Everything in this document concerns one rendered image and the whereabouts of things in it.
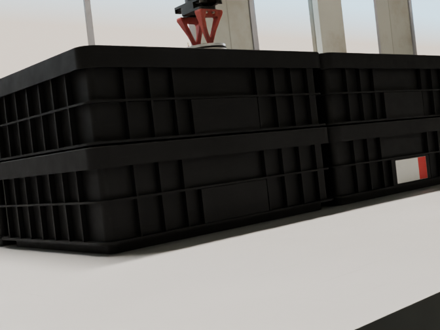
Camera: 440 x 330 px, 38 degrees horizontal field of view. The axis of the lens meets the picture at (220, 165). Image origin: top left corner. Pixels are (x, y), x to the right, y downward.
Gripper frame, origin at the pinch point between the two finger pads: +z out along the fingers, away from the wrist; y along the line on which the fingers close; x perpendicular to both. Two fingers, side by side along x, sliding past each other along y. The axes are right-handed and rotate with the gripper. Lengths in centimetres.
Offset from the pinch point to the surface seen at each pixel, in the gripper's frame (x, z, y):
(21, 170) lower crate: -61, 24, 34
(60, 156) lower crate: -61, 24, 45
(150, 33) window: 131, -52, -208
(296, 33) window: 266, -55, -215
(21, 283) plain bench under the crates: -72, 35, 57
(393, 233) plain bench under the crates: -41, 36, 76
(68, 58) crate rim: -60, 13, 50
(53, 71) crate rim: -60, 14, 46
